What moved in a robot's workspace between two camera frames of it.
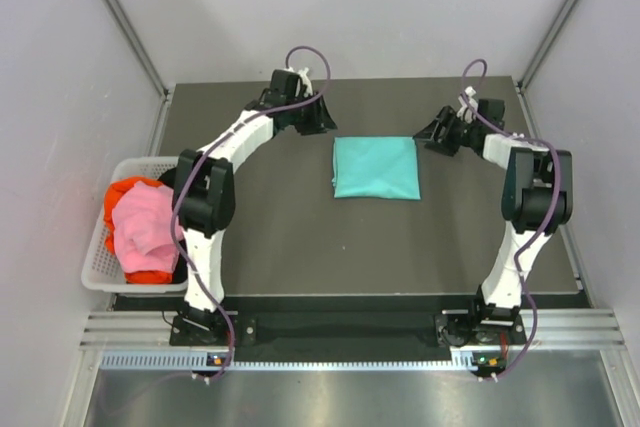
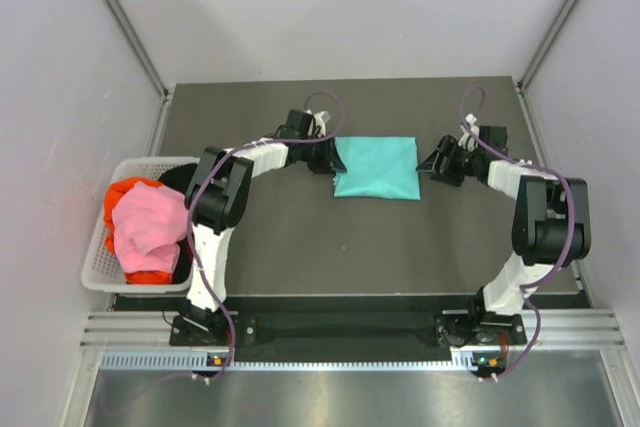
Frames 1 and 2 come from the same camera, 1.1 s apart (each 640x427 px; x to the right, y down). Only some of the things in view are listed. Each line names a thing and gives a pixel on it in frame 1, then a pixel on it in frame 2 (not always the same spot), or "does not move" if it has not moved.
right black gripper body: [458, 132] -> [459, 162]
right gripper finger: [429, 132] -> [430, 164]
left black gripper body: [304, 118] -> [314, 153]
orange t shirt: [110, 191] does not move
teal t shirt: [376, 167] does not move
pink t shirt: [142, 226] does not move
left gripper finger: [324, 120] -> [334, 161]
